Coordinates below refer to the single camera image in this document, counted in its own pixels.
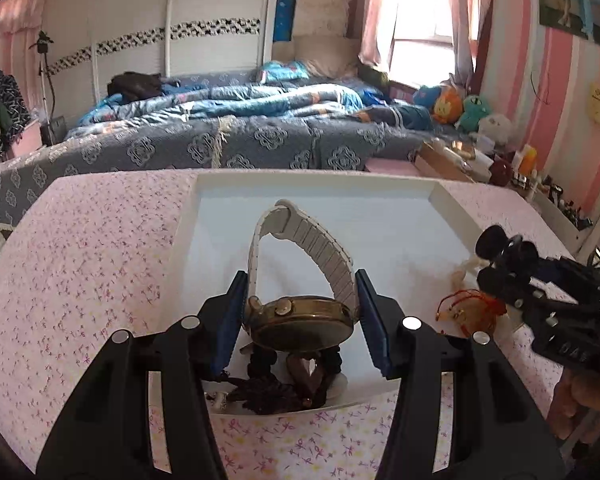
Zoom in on white organizer box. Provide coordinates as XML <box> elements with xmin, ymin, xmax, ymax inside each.
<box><xmin>530</xmin><ymin>175</ymin><xmax>600</xmax><ymax>261</ymax></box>

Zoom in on black tripod stand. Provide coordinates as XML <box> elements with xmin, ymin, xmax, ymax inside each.
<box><xmin>29</xmin><ymin>31</ymin><xmax>66</xmax><ymax>146</ymax></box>

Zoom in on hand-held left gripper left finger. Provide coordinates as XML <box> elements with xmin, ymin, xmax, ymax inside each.
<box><xmin>36</xmin><ymin>270</ymin><xmax>248</xmax><ymax>480</ymax></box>

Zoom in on blue plush toy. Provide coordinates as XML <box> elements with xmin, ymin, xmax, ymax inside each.
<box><xmin>414</xmin><ymin>85</ymin><xmax>443</xmax><ymax>116</ymax></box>

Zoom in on orange plush toy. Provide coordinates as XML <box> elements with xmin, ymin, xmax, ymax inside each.
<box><xmin>432</xmin><ymin>85</ymin><xmax>465</xmax><ymax>123</ymax></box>

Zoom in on white plush toy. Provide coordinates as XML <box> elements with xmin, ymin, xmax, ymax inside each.
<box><xmin>477</xmin><ymin>112</ymin><xmax>512</xmax><ymax>143</ymax></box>

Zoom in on window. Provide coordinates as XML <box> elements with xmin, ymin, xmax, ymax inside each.
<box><xmin>390</xmin><ymin>0</ymin><xmax>456</xmax><ymax>86</ymax></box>

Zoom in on black bag on bed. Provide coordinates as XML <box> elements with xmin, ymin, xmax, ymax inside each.
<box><xmin>107</xmin><ymin>72</ymin><xmax>163</xmax><ymax>101</ymax></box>

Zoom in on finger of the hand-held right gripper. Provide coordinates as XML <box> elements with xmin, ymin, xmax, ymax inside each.
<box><xmin>500</xmin><ymin>282</ymin><xmax>576</xmax><ymax>333</ymax></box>
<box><xmin>532</xmin><ymin>255</ymin><xmax>600</xmax><ymax>296</ymax></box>

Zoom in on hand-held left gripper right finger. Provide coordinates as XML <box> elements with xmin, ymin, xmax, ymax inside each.
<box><xmin>355</xmin><ymin>269</ymin><xmax>566</xmax><ymax>480</ymax></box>

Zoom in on white tray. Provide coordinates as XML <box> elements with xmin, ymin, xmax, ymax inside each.
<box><xmin>171</xmin><ymin>169</ymin><xmax>526</xmax><ymax>417</ymax></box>

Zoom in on bed with grey patterned cover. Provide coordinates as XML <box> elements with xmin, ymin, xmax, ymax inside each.
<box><xmin>0</xmin><ymin>67</ymin><xmax>431</xmax><ymax>228</ymax></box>

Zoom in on person's right hand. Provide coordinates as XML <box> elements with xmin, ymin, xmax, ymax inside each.
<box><xmin>547</xmin><ymin>367</ymin><xmax>600</xmax><ymax>443</ymax></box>

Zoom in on red round jar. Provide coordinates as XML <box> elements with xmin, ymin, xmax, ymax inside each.
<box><xmin>490</xmin><ymin>155</ymin><xmax>515</xmax><ymax>186</ymax></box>

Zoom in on beige pillow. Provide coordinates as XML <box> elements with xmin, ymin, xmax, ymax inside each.
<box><xmin>272</xmin><ymin>35</ymin><xmax>361</xmax><ymax>78</ymax></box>

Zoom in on brown box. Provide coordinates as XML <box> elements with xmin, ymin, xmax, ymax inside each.
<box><xmin>415</xmin><ymin>140</ymin><xmax>476</xmax><ymax>181</ymax></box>

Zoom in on pink box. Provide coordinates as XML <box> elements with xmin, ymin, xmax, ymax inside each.
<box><xmin>365</xmin><ymin>157</ymin><xmax>421</xmax><ymax>177</ymax></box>

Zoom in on pink window curtain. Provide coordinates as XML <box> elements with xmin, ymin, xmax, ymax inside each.
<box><xmin>447</xmin><ymin>0</ymin><xmax>496</xmax><ymax>88</ymax></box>
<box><xmin>358</xmin><ymin>0</ymin><xmax>406</xmax><ymax>68</ymax></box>

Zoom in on pink floral tablecloth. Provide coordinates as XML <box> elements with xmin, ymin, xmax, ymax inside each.
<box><xmin>0</xmin><ymin>170</ymin><xmax>600</xmax><ymax>480</ymax></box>

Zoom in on white strap wristwatch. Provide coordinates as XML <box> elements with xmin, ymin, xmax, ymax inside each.
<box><xmin>242</xmin><ymin>199</ymin><xmax>358</xmax><ymax>353</ymax></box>

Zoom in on pink valance curtain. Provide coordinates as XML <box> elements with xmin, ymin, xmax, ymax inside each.
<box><xmin>0</xmin><ymin>0</ymin><xmax>48</xmax><ymax>86</ymax></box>

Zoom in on yellow bottle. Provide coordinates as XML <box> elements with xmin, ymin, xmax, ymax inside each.
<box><xmin>517</xmin><ymin>144</ymin><xmax>538</xmax><ymax>176</ymax></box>

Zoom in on green plush toy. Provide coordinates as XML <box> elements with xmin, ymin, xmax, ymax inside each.
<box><xmin>457</xmin><ymin>95</ymin><xmax>496</xmax><ymax>133</ymax></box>

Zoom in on cream flower hair clip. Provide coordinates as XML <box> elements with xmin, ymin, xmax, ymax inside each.
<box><xmin>452</xmin><ymin>255</ymin><xmax>488</xmax><ymax>286</ymax></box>

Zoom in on dark beaded hair accessory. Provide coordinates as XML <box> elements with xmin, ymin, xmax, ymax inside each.
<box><xmin>230</xmin><ymin>347</ymin><xmax>343</xmax><ymax>416</ymax></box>

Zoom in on white sliding wardrobe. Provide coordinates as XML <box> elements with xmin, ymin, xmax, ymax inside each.
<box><xmin>42</xmin><ymin>0</ymin><xmax>276</xmax><ymax>106</ymax></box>

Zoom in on blue quilt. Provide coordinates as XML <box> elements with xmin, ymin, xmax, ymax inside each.
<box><xmin>75</xmin><ymin>60</ymin><xmax>431</xmax><ymax>128</ymax></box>

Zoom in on clothes rack with clothes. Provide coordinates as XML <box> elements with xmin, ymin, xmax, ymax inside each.
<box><xmin>0</xmin><ymin>71</ymin><xmax>31</xmax><ymax>161</ymax></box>

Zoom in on black cord bracelets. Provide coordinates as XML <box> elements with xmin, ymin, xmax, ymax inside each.
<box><xmin>203</xmin><ymin>369</ymin><xmax>251</xmax><ymax>406</ymax></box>

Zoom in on black cord brown pendant necklace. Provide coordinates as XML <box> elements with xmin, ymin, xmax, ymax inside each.
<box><xmin>286</xmin><ymin>352</ymin><xmax>328</xmax><ymax>408</ymax></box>

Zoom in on red cord amber pendant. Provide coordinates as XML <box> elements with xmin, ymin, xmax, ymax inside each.
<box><xmin>436</xmin><ymin>289</ymin><xmax>507</xmax><ymax>337</ymax></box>

